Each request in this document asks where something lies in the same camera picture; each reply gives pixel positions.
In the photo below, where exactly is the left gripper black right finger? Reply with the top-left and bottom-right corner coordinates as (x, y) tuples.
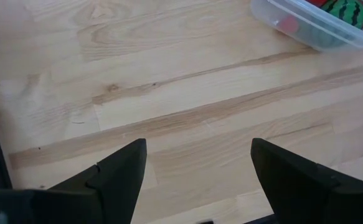
(251, 138), (341, 224)

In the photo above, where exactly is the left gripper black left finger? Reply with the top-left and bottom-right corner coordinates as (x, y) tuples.
(50, 138), (148, 224)

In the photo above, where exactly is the green striped toy watermelon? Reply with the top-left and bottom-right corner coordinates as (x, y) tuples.
(305, 0), (363, 50)

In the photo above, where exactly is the clear plastic tupperware container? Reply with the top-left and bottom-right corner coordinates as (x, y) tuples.
(250, 0), (363, 53)

